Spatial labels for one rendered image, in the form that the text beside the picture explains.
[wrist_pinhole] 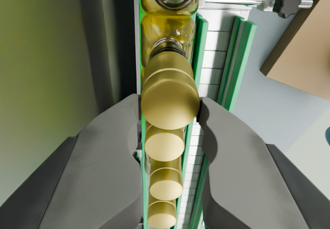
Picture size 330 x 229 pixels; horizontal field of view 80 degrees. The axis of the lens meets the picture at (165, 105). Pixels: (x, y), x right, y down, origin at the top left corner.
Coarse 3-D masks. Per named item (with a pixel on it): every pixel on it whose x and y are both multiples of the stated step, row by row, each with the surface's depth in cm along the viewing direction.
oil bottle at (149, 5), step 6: (144, 0) 17; (150, 0) 17; (198, 0) 18; (144, 6) 18; (150, 6) 17; (156, 6) 17; (192, 6) 18; (198, 6) 18; (144, 12) 19; (150, 12) 18; (156, 12) 18; (162, 12) 18; (168, 12) 18; (174, 12) 18; (180, 12) 18; (186, 12) 18; (192, 12) 18
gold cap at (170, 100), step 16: (160, 64) 12; (176, 64) 12; (144, 80) 12; (160, 80) 10; (176, 80) 10; (192, 80) 12; (144, 96) 11; (160, 96) 11; (176, 96) 11; (192, 96) 11; (144, 112) 11; (160, 112) 11; (176, 112) 11; (192, 112) 11; (176, 128) 12
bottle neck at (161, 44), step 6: (162, 42) 17; (168, 42) 16; (174, 42) 18; (156, 48) 16; (162, 48) 15; (168, 48) 15; (174, 48) 15; (180, 48) 16; (150, 54) 17; (156, 54) 15; (180, 54) 15
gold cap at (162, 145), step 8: (152, 128) 16; (160, 128) 16; (152, 136) 16; (160, 136) 16; (168, 136) 16; (176, 136) 16; (144, 144) 16; (152, 144) 16; (160, 144) 16; (168, 144) 16; (176, 144) 16; (184, 144) 16; (152, 152) 17; (160, 152) 17; (168, 152) 17; (176, 152) 17; (160, 160) 17; (168, 160) 17
